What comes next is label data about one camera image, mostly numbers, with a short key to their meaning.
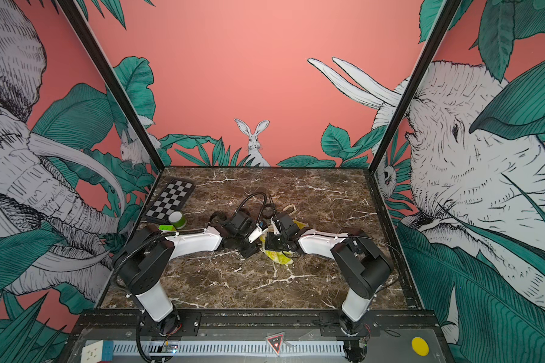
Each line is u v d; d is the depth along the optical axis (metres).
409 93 0.90
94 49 0.78
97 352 0.65
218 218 1.00
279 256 0.88
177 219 0.95
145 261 0.47
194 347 0.70
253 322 0.76
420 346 0.72
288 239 0.72
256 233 0.84
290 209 1.04
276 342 0.70
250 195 1.11
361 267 0.47
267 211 1.06
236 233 0.73
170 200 1.04
